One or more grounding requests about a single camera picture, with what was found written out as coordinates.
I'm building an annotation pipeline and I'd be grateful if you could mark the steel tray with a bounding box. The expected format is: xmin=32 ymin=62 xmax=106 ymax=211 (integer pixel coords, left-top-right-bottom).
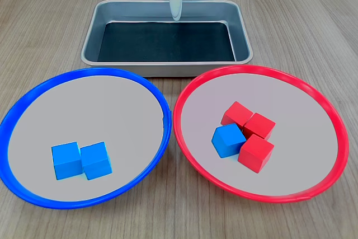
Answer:
xmin=80 ymin=0 xmax=254 ymax=78

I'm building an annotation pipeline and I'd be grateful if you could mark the blue-rimmed white plate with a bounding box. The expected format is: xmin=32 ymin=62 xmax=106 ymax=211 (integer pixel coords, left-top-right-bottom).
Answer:
xmin=0 ymin=67 xmax=172 ymax=210

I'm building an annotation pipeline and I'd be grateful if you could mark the red-rimmed white plate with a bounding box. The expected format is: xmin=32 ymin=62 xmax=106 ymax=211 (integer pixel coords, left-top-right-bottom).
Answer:
xmin=172 ymin=64 xmax=350 ymax=204

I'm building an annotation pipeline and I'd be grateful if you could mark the blue cube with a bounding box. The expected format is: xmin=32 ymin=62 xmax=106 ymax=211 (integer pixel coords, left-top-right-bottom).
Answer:
xmin=211 ymin=123 xmax=247 ymax=159
xmin=80 ymin=141 xmax=114 ymax=181
xmin=51 ymin=141 xmax=84 ymax=181

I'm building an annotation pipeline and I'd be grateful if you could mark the red cube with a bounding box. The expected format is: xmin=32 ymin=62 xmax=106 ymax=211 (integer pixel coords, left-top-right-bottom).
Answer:
xmin=242 ymin=113 xmax=276 ymax=140
xmin=220 ymin=101 xmax=254 ymax=128
xmin=237 ymin=134 xmax=275 ymax=174

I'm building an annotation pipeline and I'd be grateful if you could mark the black mat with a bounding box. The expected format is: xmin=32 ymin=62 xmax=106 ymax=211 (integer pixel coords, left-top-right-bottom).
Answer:
xmin=97 ymin=21 xmax=237 ymax=63

